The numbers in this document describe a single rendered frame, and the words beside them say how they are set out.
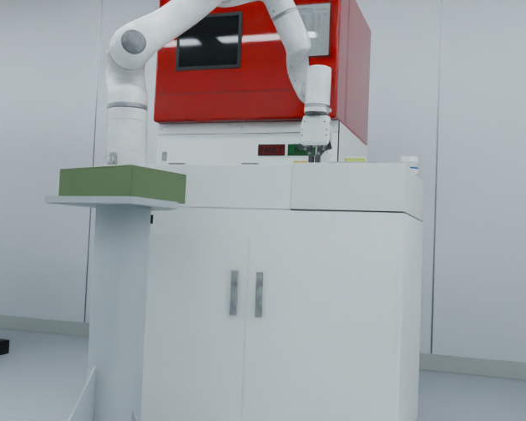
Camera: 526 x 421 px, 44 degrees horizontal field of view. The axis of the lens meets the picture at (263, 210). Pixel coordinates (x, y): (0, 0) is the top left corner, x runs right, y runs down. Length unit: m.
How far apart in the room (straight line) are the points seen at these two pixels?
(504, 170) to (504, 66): 0.62
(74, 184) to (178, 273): 0.47
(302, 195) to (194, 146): 0.95
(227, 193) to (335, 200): 0.35
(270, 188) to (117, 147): 0.49
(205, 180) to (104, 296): 0.51
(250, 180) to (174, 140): 0.89
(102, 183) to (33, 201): 3.31
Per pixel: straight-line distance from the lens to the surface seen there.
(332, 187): 2.02
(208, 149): 2.85
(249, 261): 2.08
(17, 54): 5.48
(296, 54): 2.21
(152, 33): 2.01
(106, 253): 1.93
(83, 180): 1.92
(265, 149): 2.75
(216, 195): 2.13
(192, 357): 2.18
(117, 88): 2.00
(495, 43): 4.26
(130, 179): 1.81
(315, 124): 2.18
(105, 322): 1.94
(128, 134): 1.96
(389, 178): 1.99
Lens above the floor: 0.71
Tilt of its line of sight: 3 degrees up
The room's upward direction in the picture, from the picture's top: 2 degrees clockwise
